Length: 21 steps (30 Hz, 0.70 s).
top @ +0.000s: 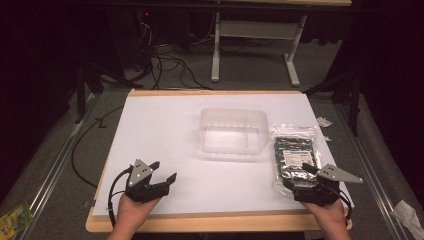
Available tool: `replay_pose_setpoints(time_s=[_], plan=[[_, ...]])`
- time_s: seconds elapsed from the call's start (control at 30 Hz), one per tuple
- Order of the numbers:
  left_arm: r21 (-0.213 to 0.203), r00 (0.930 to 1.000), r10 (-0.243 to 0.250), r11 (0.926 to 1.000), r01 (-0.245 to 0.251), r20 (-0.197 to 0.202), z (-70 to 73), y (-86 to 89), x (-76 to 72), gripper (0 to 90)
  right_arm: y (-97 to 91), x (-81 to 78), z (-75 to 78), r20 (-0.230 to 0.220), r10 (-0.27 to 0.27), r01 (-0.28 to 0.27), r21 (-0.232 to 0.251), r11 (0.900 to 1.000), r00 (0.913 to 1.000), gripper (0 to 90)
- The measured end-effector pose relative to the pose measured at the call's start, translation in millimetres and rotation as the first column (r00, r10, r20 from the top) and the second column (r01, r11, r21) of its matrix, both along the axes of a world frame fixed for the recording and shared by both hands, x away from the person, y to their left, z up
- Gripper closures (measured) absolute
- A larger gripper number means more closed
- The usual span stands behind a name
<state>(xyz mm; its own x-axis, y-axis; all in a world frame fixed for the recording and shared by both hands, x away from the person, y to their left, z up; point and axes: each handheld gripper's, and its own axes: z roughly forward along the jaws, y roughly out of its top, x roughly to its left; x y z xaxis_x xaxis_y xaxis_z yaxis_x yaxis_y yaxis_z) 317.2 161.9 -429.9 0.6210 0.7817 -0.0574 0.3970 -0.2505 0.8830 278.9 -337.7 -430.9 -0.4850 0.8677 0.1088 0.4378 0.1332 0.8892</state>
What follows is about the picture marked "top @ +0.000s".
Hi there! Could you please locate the green yellow packet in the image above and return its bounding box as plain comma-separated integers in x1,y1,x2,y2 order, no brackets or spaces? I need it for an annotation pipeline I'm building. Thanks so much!
0,202,35,240

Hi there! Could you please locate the wooden table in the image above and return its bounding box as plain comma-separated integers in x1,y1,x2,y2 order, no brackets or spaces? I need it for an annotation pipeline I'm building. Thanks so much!
85,88,354,234

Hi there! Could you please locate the white metal desk frame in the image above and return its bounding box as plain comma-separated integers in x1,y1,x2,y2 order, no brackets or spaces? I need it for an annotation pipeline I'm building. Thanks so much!
210,11,308,88

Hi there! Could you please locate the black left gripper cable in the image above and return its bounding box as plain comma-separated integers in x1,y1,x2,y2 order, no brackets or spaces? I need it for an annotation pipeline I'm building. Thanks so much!
106,166,134,228

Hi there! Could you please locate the translucent plastic container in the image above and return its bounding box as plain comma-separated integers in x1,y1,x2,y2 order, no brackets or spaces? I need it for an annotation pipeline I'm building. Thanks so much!
198,107,270,156

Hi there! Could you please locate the metal floor rail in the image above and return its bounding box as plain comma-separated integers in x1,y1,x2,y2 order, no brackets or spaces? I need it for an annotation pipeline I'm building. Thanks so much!
13,93,98,240
334,101,409,240

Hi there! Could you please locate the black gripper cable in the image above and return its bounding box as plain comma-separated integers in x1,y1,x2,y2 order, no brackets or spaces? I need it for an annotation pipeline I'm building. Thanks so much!
106,166,134,228
338,189,354,222

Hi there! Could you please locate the person's left hand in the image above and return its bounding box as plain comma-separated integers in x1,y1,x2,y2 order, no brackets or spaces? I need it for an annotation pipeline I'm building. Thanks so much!
114,192,162,235

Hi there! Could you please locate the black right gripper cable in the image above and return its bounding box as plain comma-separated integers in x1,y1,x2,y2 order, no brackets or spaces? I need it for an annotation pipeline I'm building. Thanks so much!
338,189,354,222

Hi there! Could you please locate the black stand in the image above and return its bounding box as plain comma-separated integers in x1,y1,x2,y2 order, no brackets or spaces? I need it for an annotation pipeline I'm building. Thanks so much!
302,65,365,137
73,61,135,125

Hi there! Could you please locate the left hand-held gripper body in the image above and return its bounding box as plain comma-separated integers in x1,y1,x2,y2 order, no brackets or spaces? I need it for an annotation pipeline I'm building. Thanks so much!
124,158,171,204

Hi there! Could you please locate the dark computer tower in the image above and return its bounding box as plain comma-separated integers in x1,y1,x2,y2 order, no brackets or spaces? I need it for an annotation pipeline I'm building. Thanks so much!
132,9,157,69

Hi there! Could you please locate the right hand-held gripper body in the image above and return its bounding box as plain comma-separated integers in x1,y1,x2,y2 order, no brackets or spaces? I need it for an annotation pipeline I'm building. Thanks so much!
291,163,365,207

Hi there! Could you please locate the person's right hand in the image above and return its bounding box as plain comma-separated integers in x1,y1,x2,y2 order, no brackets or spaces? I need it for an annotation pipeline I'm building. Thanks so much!
301,199,350,235

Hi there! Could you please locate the white table mat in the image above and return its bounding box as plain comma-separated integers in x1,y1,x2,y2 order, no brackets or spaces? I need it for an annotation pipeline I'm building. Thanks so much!
91,92,355,218

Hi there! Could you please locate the crumpled white paper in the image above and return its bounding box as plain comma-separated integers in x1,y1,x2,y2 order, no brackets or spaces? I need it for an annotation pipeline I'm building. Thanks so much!
391,199,424,240

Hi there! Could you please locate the tangle of black cables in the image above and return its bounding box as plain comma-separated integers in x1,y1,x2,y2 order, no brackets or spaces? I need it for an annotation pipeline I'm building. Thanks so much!
132,19,214,91

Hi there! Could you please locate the black floor cable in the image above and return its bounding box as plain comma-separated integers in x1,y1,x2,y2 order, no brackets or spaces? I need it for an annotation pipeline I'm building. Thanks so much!
70,105,125,190

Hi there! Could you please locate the clear bag with dark contents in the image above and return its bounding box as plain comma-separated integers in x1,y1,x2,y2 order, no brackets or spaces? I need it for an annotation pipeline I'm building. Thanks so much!
269,122,323,198

